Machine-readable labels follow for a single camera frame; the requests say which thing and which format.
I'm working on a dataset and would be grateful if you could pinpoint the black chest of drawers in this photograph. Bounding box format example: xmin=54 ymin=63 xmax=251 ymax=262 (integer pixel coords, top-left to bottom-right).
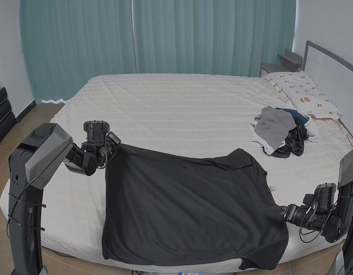
xmin=0 ymin=87 xmax=16 ymax=152

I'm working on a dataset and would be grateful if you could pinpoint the white printed pillow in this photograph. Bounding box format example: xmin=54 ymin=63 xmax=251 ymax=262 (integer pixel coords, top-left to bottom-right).
xmin=263 ymin=71 xmax=343 ymax=119

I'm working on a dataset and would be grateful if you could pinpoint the black T-shirt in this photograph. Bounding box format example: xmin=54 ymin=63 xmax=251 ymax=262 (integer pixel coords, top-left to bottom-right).
xmin=101 ymin=143 xmax=289 ymax=271

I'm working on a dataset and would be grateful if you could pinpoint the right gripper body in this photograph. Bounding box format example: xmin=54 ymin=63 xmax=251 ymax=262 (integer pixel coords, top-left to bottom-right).
xmin=282 ymin=204 xmax=310 ymax=226

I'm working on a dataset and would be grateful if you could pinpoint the bed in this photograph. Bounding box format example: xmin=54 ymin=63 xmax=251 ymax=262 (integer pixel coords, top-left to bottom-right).
xmin=0 ymin=40 xmax=353 ymax=273

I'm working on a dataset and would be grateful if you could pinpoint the pile of clothes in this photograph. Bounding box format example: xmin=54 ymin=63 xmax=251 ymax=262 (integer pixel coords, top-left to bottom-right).
xmin=249 ymin=106 xmax=320 ymax=157

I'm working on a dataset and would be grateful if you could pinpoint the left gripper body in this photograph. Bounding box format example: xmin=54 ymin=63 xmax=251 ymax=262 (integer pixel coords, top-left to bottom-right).
xmin=104 ymin=131 xmax=121 ymax=158

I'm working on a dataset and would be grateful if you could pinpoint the grey bedside table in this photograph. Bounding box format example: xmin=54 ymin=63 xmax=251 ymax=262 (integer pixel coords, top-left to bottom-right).
xmin=261 ymin=49 xmax=303 ymax=77

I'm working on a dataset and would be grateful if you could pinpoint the blue-green curtain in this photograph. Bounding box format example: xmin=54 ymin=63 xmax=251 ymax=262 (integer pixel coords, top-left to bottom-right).
xmin=20 ymin=0 xmax=137 ymax=104
xmin=131 ymin=0 xmax=297 ymax=77

